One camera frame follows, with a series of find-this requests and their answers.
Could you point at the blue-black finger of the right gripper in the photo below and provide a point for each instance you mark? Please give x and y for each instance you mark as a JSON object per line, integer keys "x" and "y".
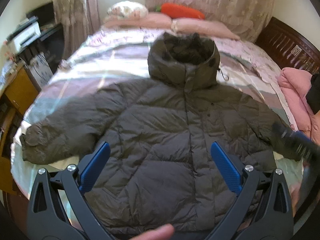
{"x": 298, "y": 143}

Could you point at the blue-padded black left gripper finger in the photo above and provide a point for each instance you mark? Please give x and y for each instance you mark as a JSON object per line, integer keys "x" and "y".
{"x": 47, "y": 219}

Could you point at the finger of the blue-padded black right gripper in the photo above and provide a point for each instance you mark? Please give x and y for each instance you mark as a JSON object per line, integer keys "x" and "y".
{"x": 273, "y": 218}

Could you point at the dark olive hooded puffer jacket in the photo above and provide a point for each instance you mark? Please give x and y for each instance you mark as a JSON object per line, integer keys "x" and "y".
{"x": 160, "y": 130}

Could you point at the person's hand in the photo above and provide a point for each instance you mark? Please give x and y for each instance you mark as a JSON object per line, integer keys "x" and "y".
{"x": 162, "y": 233}

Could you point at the pink folded blanket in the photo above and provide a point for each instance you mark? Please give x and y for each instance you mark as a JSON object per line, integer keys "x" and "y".
{"x": 295, "y": 84}

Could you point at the dark wooden headboard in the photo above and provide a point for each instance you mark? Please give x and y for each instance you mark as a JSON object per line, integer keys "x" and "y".
{"x": 288, "y": 48}

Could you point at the wooden bedside cabinet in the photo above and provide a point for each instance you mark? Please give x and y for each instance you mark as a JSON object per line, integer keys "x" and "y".
{"x": 16, "y": 97}

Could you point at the black desk shelf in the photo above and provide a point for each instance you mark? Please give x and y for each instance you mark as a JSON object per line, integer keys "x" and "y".
{"x": 51, "y": 40}

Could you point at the white printer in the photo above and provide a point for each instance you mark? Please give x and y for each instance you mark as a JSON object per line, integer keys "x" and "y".
{"x": 23, "y": 38}

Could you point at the pink bed pillow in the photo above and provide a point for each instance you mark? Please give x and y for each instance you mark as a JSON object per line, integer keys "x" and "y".
{"x": 157, "y": 20}

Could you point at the red carrot plush pillow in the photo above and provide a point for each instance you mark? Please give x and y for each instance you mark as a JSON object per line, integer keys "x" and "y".
{"x": 179, "y": 11}

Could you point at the white floral pillow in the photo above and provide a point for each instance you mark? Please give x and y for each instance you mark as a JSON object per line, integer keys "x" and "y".
{"x": 126, "y": 10}

